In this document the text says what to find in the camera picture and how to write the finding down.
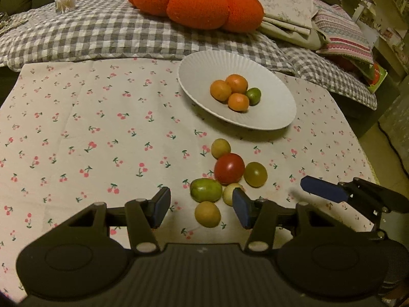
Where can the red and green book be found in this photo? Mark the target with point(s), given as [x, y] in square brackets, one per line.
[377, 76]

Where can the bookshelf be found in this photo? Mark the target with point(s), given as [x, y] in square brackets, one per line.
[391, 12]

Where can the cherry print tablecloth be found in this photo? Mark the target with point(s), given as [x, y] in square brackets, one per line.
[96, 118]

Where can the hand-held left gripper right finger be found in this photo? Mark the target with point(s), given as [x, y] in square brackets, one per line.
[241, 209]

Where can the striped patterned pillow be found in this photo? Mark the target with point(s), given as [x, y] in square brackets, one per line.
[342, 35]

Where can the clear toothpick box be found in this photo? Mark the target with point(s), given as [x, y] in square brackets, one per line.
[65, 1]

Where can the small tan round fruit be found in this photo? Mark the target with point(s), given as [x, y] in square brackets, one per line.
[207, 214]
[220, 147]

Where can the small green lime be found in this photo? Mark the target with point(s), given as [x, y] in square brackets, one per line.
[254, 96]

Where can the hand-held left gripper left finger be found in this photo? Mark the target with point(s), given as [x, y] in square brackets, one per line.
[161, 207]

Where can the red tomato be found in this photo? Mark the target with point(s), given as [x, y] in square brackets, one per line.
[229, 168]

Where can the orange mandarin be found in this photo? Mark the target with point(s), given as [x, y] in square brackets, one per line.
[237, 83]
[220, 90]
[238, 102]

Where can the green oval fruit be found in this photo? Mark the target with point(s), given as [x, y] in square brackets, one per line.
[206, 189]

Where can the olive green round fruit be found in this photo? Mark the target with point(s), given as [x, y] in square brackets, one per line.
[255, 174]

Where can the white ribbed plate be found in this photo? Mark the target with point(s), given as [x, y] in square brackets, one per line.
[237, 90]

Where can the pale yellow round fruit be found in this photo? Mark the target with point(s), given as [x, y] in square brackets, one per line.
[229, 193]

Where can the folded floral cloth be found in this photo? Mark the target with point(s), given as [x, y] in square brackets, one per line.
[284, 9]

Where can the orange pumpkin cushion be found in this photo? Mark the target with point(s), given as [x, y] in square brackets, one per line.
[198, 3]

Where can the grey gingham blanket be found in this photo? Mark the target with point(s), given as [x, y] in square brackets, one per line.
[96, 28]

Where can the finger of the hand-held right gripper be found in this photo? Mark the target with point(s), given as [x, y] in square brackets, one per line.
[322, 188]

